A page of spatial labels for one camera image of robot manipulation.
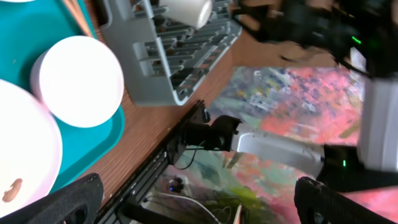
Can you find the white bowl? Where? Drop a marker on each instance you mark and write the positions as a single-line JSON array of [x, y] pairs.
[[17, 1]]

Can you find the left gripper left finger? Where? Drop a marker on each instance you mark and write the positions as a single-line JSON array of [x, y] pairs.
[[78, 202]]

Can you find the teal serving tray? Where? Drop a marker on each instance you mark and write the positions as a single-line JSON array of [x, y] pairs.
[[28, 29]]

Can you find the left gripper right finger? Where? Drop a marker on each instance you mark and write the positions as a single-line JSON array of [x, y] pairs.
[[314, 200]]

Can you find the grey dishwasher rack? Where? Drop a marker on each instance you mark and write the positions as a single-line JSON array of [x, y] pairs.
[[164, 61]]

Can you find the wooden chopstick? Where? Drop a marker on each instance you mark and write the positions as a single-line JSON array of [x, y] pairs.
[[76, 12]]

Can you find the pink shallow bowl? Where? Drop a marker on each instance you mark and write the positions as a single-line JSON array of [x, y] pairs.
[[79, 80]]

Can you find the white plate with peanut shells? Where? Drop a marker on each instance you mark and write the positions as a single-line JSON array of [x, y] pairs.
[[31, 149]]

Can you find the white cup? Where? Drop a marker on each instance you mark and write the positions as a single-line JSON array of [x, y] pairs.
[[194, 13]]

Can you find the black mounting rail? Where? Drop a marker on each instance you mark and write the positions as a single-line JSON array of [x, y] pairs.
[[125, 205]]

